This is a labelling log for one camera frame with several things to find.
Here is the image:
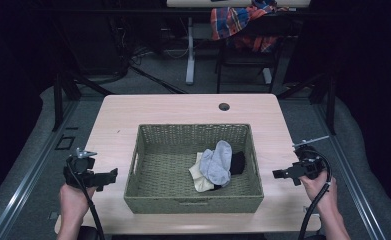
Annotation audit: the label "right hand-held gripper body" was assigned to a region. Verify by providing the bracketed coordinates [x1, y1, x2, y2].
[291, 134, 331, 183]

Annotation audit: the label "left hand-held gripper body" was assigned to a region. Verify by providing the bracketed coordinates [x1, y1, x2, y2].
[62, 147, 99, 190]

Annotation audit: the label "person's right hand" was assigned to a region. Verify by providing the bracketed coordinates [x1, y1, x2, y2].
[298, 169, 339, 214]

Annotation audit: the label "person's left hand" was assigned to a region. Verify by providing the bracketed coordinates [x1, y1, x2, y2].
[59, 182, 97, 222]

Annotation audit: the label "black sock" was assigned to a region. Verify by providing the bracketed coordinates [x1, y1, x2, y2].
[228, 150, 247, 177]

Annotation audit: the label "green woven basket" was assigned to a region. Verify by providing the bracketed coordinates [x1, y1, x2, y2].
[123, 123, 265, 215]

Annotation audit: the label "black metal stand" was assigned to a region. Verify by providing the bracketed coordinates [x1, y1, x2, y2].
[276, 71, 338, 136]
[50, 70, 115, 133]

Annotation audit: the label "grey sock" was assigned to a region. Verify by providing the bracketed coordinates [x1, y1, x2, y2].
[199, 139, 234, 188]

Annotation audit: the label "cream sock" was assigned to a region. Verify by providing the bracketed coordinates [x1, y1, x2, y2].
[188, 151, 217, 194]

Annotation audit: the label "black chair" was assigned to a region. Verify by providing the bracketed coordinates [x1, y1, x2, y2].
[215, 14, 299, 95]

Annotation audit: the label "white desk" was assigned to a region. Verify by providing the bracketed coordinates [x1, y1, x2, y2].
[165, 0, 313, 86]

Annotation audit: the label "plaid cloth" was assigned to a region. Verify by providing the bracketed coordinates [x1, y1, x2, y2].
[210, 0, 289, 53]

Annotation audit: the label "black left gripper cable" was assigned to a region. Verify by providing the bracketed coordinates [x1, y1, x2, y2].
[66, 161, 106, 240]

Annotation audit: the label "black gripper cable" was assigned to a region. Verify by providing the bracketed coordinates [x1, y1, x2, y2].
[297, 148, 333, 240]
[66, 161, 106, 240]

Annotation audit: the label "black floor outlet frame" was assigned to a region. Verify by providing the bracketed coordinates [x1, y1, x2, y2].
[54, 134, 76, 151]

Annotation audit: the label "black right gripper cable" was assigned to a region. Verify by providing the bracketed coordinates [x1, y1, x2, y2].
[297, 148, 333, 240]

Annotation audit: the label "aluminium floor rail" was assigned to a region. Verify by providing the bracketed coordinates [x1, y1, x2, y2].
[314, 99, 388, 240]
[0, 99, 81, 240]

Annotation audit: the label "black floor cables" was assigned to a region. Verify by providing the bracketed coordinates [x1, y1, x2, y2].
[116, 19, 189, 95]

